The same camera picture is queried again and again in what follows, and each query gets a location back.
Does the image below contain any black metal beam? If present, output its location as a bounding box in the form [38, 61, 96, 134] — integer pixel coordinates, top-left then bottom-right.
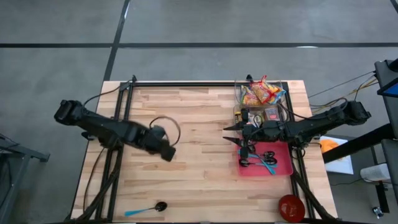
[322, 123, 398, 164]

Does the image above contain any grey metal cart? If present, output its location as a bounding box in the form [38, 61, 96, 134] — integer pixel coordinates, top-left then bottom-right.
[0, 133, 50, 224]

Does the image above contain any clear plastic bin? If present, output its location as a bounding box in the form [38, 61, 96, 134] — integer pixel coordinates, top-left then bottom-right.
[233, 80, 289, 138]

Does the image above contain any black metal rig frame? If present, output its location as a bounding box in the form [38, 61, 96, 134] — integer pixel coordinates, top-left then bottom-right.
[67, 74, 340, 224]

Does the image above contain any red round bowl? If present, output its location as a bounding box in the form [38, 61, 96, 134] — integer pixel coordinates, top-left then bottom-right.
[277, 194, 307, 223]

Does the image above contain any orange object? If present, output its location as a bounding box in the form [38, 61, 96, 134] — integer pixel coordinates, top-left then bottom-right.
[320, 139, 340, 154]

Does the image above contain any pink plastic tray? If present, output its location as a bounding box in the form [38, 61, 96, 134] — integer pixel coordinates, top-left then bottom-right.
[236, 140, 295, 177]

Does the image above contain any blue screen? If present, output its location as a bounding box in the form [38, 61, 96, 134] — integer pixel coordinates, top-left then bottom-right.
[377, 81, 398, 98]

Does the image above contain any black looped camera cable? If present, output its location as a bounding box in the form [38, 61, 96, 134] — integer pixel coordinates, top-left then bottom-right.
[149, 115, 182, 147]

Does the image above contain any long black arm cable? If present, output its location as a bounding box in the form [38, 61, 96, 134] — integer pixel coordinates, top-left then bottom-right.
[83, 79, 125, 107]

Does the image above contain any thin yellow cable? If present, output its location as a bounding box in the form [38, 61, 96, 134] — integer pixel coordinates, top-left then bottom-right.
[310, 79, 380, 111]

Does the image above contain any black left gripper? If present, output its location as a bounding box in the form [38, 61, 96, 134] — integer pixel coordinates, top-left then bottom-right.
[133, 123, 177, 162]

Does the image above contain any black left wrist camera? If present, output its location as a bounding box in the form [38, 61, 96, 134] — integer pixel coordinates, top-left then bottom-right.
[150, 125, 167, 139]

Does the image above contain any black equipment stand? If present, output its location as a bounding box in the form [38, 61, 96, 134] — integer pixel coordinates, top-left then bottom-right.
[374, 58, 398, 139]

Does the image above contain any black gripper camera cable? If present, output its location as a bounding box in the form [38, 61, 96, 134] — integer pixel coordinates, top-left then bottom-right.
[248, 98, 349, 138]

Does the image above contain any blue yellow ramen packet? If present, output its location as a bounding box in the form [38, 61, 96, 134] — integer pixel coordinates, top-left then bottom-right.
[269, 85, 287, 105]

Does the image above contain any pink ramen noodle packet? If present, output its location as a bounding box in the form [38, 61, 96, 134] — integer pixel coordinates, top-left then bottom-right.
[241, 85, 259, 106]

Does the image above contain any white paper sheet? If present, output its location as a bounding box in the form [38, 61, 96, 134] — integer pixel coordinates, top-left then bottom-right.
[319, 135, 354, 175]

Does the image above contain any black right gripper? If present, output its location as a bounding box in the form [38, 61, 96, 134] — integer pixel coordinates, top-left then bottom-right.
[223, 108, 290, 159]

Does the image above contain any orange red ramen packet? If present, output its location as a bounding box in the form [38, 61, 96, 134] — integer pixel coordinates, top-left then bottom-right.
[251, 74, 272, 105]

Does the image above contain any thin black desk cable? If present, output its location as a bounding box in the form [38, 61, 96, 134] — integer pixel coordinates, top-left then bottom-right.
[307, 70, 376, 99]

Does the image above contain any caster wheel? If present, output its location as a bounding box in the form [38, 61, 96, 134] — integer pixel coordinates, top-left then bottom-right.
[372, 206, 386, 220]

